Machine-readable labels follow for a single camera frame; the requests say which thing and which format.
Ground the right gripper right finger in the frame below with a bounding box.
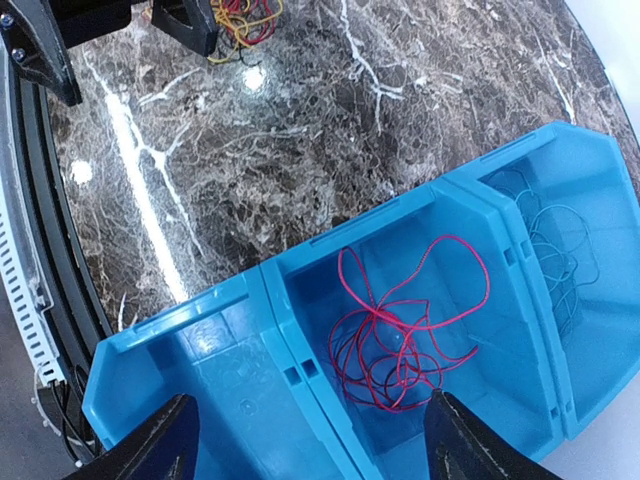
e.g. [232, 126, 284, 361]
[424, 389, 557, 480]

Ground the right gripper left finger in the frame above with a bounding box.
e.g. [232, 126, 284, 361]
[68, 394, 200, 480]

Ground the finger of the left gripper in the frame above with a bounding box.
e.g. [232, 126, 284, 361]
[152, 0, 218, 56]
[1, 0, 82, 106]

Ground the yellow cable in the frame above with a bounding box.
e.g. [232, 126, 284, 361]
[207, 0, 285, 65]

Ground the red cable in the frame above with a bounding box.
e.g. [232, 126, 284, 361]
[327, 234, 492, 414]
[217, 0, 276, 49]

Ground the blue cable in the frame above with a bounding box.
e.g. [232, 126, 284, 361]
[487, 169, 601, 341]

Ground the blue plastic divided bin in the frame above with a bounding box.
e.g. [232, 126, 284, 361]
[82, 122, 639, 479]

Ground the black front rail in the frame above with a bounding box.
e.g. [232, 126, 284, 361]
[9, 73, 113, 364]

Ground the white slotted cable duct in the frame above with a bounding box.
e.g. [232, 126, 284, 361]
[0, 209, 64, 386]

